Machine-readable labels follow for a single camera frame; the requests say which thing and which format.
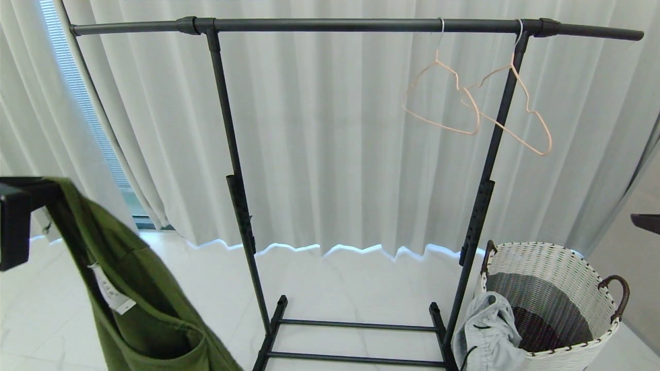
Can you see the white curtain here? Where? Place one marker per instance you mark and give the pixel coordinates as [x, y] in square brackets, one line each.
[26, 103]
[335, 129]

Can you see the pink clothes hanger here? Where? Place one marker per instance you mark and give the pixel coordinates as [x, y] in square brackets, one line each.
[437, 56]
[512, 61]

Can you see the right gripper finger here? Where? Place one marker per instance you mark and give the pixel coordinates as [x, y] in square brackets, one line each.
[649, 222]

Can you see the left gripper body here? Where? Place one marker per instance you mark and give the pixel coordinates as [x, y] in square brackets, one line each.
[14, 226]

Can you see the black clothes rack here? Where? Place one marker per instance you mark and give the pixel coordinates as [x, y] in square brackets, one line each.
[361, 24]

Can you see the window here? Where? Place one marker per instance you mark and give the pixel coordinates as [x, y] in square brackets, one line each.
[75, 77]

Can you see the pale grey shorts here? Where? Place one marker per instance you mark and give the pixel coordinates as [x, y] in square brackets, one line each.
[490, 330]

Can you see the white laundry basket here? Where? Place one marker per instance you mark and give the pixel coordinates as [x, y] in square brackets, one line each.
[541, 263]

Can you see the green printed shirt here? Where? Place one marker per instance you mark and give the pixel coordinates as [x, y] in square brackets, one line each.
[144, 309]

